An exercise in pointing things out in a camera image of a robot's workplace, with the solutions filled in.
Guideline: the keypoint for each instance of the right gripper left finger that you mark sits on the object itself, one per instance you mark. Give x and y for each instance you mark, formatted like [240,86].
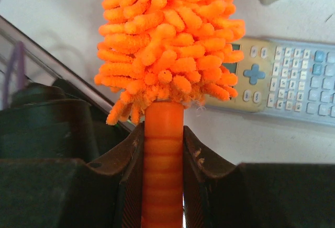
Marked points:
[68,192]

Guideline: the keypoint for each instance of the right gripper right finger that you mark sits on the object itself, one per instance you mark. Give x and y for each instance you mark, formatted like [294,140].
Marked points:
[218,193]

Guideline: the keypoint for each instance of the orange microfiber duster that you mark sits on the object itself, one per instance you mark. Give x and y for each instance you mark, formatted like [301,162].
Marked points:
[161,56]

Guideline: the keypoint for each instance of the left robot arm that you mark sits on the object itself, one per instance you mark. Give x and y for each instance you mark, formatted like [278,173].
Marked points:
[62,144]

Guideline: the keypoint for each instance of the grey pocket calculator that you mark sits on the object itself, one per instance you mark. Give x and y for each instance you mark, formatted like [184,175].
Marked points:
[282,78]

